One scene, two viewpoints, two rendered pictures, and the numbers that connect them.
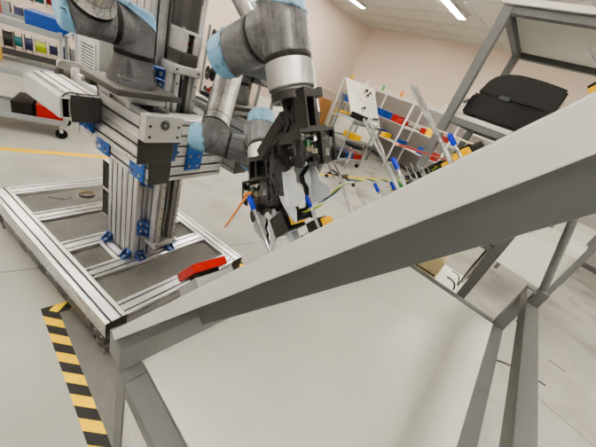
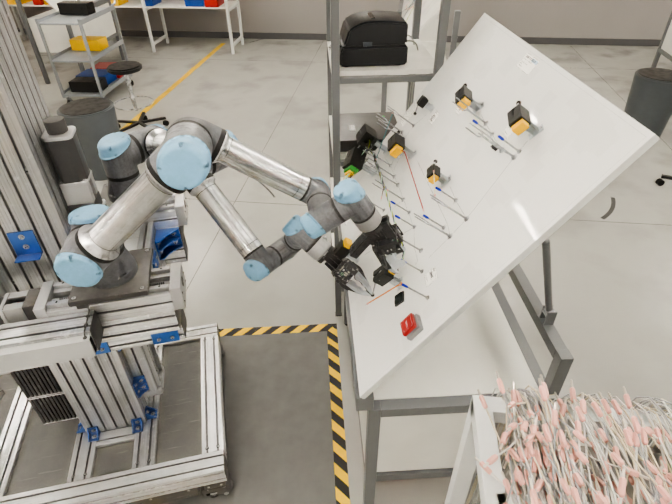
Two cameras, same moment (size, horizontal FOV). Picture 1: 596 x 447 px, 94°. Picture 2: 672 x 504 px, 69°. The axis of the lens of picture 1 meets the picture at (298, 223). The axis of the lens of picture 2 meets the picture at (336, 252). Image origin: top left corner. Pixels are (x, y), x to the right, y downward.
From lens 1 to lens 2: 117 cm
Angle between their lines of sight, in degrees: 32
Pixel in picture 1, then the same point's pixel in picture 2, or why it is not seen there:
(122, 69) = (119, 270)
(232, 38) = (332, 222)
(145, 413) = (403, 406)
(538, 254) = (418, 87)
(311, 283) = not seen: hidden behind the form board
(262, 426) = (437, 365)
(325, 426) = (453, 342)
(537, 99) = (391, 36)
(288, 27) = (367, 205)
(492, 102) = (360, 50)
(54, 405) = not seen: outside the picture
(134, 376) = (379, 405)
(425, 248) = not seen: hidden behind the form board
